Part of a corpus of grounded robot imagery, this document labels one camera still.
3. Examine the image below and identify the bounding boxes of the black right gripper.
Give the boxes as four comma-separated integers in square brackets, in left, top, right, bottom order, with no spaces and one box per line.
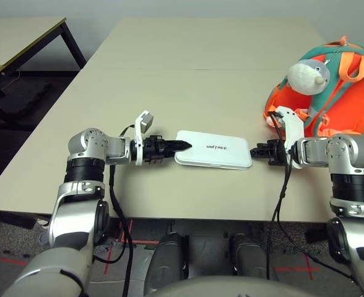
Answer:
[250,139,290,168]

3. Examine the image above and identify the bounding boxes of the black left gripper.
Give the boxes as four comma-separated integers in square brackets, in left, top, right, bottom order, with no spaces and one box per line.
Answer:
[142,135,193,165]

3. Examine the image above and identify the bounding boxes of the white Unitree box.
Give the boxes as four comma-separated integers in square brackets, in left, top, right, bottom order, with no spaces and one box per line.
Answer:
[174,129,253,170]

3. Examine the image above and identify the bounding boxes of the grey white plush toy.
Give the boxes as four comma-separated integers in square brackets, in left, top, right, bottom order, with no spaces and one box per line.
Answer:
[287,58,331,95]

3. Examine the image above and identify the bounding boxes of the orange and teal backpack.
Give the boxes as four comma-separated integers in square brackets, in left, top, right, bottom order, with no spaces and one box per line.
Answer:
[263,35,364,139]

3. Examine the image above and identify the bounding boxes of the dark grey right robot leg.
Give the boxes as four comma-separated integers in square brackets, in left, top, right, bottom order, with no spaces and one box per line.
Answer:
[230,233,279,281]

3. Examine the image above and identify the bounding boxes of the dark grey robot leg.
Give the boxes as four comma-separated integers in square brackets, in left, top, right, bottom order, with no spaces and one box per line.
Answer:
[230,233,279,281]
[144,233,189,293]

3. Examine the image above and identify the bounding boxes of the dark grey left robot leg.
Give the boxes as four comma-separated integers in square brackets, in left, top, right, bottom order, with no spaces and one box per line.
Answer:
[144,233,189,293]

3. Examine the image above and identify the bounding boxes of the grey robot torso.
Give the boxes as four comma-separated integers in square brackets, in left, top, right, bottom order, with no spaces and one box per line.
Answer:
[155,275,319,297]

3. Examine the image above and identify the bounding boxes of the dark padded floor mat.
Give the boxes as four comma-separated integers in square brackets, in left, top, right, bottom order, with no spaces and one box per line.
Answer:
[0,82,52,124]

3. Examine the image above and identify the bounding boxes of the beige black-framed side table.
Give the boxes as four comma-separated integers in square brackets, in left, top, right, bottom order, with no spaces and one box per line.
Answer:
[0,17,87,106]

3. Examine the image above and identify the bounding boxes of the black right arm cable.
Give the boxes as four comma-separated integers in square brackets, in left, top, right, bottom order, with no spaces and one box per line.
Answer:
[265,110,364,297]

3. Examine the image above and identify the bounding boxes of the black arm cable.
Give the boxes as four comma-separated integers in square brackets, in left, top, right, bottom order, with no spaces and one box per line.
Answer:
[92,123,136,297]
[265,110,364,297]

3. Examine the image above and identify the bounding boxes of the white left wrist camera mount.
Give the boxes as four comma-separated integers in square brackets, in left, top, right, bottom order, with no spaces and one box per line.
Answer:
[134,110,155,166]

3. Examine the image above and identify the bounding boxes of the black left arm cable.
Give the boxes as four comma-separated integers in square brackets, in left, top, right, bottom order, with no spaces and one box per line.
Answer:
[92,123,136,297]

